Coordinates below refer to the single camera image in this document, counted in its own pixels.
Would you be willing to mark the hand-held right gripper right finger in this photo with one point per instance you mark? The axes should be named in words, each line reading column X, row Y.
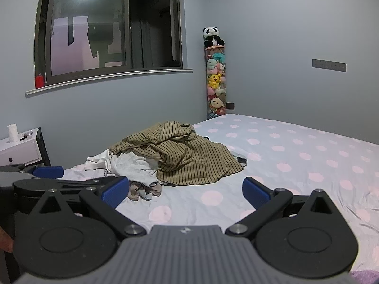
column 254, row 191

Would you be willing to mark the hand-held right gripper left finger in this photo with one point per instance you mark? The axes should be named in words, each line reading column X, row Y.
column 114, row 192

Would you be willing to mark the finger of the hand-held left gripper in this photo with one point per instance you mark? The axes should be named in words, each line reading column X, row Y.
column 49, row 172
column 86, row 182

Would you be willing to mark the olive striped collared shirt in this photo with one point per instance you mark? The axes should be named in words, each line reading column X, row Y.
column 201, row 162

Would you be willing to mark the person's left hand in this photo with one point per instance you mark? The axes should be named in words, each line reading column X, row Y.
column 5, row 239

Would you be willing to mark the white garment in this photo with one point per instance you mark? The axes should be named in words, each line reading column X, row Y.
column 130, row 167

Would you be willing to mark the white nightstand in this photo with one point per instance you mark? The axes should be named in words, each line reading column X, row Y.
column 20, row 151

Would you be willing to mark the small round tin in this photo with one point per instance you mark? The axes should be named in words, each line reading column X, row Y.
column 28, row 133

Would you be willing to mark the toilet paper roll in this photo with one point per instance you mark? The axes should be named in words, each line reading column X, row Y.
column 12, row 133

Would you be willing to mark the olive striped garment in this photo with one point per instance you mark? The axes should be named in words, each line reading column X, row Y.
column 160, row 137

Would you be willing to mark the red container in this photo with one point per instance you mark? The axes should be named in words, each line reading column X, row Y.
column 39, row 82

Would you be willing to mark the white windowsill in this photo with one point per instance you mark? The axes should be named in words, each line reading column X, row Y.
column 118, row 73

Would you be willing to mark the clear tube of plush toys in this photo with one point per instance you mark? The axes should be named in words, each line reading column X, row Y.
column 216, row 82

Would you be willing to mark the panda plush toy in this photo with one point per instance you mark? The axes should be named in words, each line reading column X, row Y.
column 212, row 35

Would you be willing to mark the dark framed window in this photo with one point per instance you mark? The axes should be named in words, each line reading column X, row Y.
column 148, row 20

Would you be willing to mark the dark wall socket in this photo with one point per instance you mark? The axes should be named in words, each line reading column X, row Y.
column 230, row 106

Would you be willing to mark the grey wall outlet panel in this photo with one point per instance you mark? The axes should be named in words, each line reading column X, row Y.
column 328, row 65

